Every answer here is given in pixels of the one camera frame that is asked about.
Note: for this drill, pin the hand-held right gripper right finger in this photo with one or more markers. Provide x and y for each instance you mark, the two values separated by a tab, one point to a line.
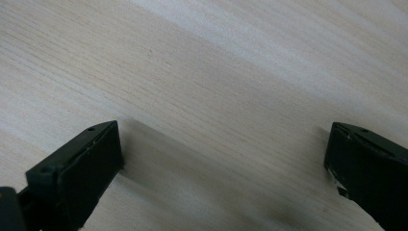
369	170

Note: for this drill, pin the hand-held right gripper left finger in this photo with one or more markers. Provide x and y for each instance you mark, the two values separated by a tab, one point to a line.
77	173

